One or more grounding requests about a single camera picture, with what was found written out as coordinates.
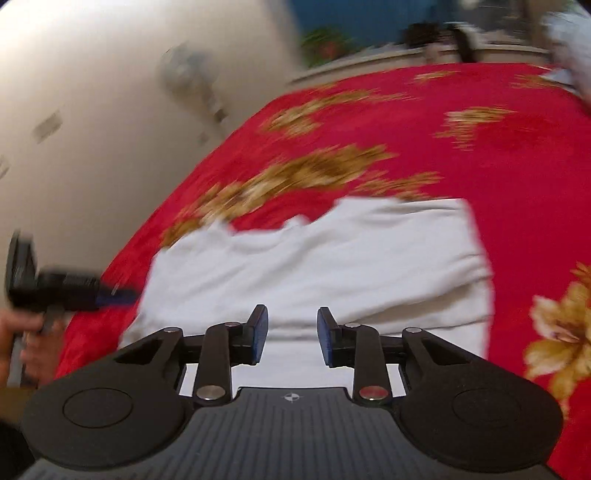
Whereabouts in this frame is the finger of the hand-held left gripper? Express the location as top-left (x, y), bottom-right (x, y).
top-left (95, 286), bottom-right (139, 309)

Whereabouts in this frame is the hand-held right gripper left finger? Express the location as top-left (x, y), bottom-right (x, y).
top-left (111, 305), bottom-right (269, 407)

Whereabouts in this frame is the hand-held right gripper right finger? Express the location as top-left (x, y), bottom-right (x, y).
top-left (316, 307), bottom-right (467, 407)

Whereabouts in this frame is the white garment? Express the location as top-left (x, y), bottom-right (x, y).
top-left (117, 198), bottom-right (495, 398)

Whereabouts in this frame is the person's left hand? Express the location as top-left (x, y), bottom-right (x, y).
top-left (0, 309), bottom-right (66, 387)

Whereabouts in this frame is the white standing fan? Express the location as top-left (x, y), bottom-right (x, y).
top-left (154, 41), bottom-right (232, 126)

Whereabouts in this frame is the red floral blanket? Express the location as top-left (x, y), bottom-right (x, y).
top-left (55, 62), bottom-right (591, 435)

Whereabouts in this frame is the white windowsill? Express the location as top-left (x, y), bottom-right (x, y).
top-left (286, 44), bottom-right (550, 84)

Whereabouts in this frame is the potted green plant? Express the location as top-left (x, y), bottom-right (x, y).
top-left (300, 28), bottom-right (356, 66)

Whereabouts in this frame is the black bag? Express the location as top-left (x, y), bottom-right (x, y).
top-left (399, 21), bottom-right (448, 51)

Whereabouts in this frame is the blue curtain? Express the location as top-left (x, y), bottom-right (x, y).
top-left (286, 0), bottom-right (462, 40)

